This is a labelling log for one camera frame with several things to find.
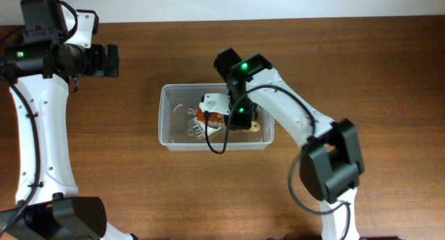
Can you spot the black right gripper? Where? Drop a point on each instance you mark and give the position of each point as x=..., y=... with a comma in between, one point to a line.
x=241, y=122

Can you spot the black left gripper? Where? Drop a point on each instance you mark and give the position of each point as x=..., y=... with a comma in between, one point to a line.
x=103, y=68

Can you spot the orange scraper with wooden handle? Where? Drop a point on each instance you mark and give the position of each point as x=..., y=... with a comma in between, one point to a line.
x=255, y=126

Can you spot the clear pack of coloured bits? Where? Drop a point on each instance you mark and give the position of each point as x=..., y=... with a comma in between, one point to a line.
x=196, y=129

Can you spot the clear plastic storage box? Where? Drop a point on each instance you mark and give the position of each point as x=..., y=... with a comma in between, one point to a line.
x=176, y=99

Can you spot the orange socket rail with sockets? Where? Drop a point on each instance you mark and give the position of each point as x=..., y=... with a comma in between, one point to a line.
x=216, y=123

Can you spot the red handled pliers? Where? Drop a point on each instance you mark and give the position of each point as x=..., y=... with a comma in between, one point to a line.
x=195, y=112

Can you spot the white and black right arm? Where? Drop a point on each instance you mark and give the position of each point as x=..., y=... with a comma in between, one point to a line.
x=323, y=179

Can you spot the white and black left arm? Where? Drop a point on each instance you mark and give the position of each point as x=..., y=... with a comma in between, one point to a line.
x=41, y=71

